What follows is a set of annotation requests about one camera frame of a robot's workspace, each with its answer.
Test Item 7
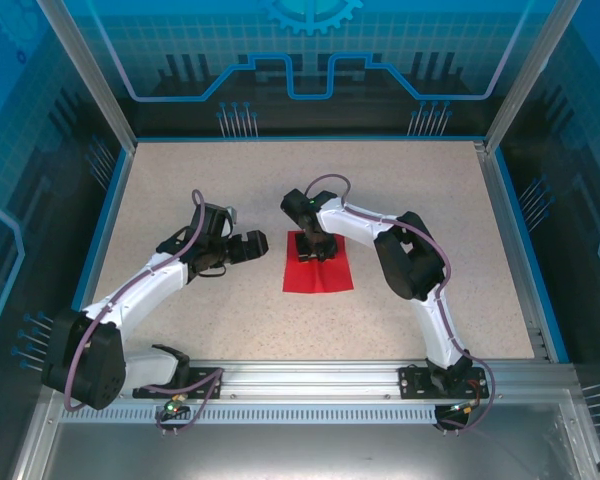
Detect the aluminium frame post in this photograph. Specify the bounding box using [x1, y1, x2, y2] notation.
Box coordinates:
[483, 0, 585, 154]
[33, 0, 139, 151]

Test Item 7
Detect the cable connector with green light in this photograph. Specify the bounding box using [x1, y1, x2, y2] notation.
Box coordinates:
[162, 393, 189, 417]
[447, 399, 483, 416]

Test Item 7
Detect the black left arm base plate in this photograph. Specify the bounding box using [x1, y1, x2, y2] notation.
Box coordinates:
[132, 366, 225, 400]

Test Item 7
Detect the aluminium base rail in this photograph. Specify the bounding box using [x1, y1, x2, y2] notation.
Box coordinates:
[119, 358, 579, 402]

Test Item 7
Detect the aluminium side rail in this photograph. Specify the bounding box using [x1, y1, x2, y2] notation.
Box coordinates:
[472, 140, 554, 362]

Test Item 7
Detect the slotted silver cable duct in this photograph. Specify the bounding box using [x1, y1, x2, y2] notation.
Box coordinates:
[59, 405, 439, 426]

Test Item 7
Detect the silver sheet metal shelf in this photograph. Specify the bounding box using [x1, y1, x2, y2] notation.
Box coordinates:
[10, 389, 600, 480]

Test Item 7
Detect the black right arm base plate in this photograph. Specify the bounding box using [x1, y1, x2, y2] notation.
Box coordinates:
[398, 365, 486, 400]

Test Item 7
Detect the red paper sheet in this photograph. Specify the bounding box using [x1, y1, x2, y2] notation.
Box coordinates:
[281, 229, 355, 294]

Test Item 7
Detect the blue table edge strip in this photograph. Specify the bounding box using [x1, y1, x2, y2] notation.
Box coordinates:
[77, 147, 139, 316]
[493, 147, 572, 365]

